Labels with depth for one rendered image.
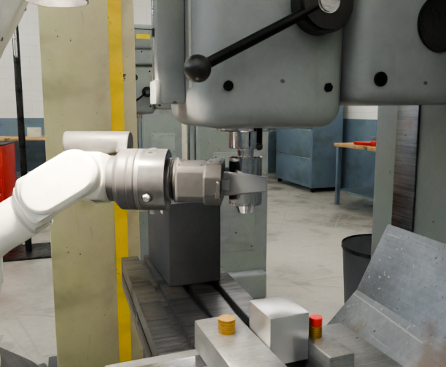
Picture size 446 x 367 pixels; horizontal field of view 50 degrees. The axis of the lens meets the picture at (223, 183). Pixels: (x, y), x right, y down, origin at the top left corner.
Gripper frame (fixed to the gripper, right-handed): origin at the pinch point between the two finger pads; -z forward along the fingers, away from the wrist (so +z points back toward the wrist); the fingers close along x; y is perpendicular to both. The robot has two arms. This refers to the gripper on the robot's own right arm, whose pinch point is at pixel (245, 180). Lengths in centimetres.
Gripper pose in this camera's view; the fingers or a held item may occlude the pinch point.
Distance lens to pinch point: 68.8
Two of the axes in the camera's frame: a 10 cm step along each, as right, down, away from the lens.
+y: -0.1, 9.9, 1.5
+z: -10.0, -0.2, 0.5
